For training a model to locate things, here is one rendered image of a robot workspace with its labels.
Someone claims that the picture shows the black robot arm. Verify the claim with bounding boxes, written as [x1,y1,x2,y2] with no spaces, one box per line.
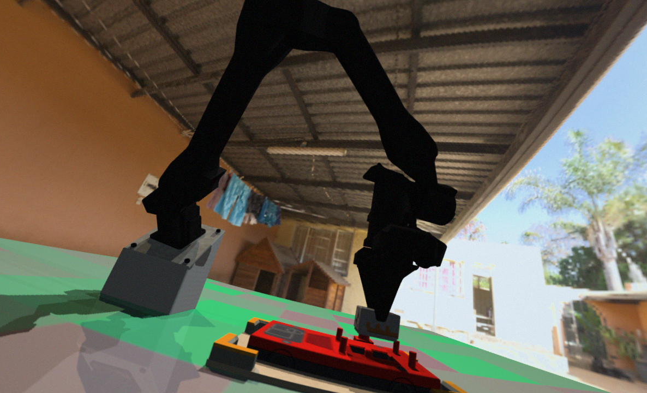
[142,0,457,249]

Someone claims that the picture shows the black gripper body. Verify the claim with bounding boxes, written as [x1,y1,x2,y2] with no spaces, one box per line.
[353,201,438,265]

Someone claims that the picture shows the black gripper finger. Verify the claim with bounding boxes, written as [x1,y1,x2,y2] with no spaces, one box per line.
[366,257,419,322]
[357,263,374,309]

